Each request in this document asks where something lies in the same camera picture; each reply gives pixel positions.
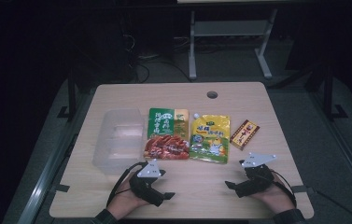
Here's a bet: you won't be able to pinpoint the metal frame rail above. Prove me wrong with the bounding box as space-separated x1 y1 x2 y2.
16 92 93 224
310 91 352 202

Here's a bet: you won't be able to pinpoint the yellow spout pouch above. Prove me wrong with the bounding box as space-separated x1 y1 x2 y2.
189 112 232 164

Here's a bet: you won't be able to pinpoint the green and red food packet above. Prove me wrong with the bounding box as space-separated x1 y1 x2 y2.
143 107 190 161

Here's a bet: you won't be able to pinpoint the small brown snack packet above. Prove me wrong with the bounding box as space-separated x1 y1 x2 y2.
229 119 260 151

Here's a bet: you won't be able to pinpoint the person's right hand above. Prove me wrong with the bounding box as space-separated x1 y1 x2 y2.
251 172 296 216

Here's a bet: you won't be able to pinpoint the white metal table frame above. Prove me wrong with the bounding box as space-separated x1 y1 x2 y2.
188 8 279 80

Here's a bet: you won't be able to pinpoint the black floor cables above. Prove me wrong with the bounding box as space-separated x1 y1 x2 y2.
126 34 194 84

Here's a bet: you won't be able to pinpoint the thin black floor cable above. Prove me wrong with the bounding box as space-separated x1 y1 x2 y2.
314 189 352 224

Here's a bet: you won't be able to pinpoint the left hand-held gripper cable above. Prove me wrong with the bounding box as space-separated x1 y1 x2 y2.
106 161 148 208

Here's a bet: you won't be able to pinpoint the clear plastic container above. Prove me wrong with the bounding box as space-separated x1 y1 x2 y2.
92 107 145 175

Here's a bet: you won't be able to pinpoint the grey strap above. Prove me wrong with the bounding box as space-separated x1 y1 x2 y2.
290 185 317 194
50 184 71 193

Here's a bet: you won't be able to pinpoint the person's left hand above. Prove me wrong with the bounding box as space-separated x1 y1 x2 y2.
106 172 149 220

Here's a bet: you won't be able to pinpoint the black metal stand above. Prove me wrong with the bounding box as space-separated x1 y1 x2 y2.
56 69 78 122
322 64 349 122

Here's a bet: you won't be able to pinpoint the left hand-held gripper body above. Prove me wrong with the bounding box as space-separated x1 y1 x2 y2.
129 159 167 208

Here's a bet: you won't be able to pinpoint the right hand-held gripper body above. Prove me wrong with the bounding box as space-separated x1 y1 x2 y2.
234 152 277 199

